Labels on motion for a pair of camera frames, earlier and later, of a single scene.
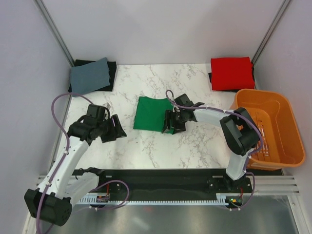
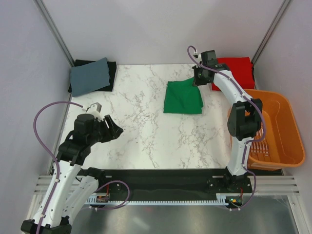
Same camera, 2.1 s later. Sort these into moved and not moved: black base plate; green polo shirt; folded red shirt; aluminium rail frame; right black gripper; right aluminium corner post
Moved: green polo shirt; right black gripper
Not moved: right aluminium corner post; aluminium rail frame; folded red shirt; black base plate
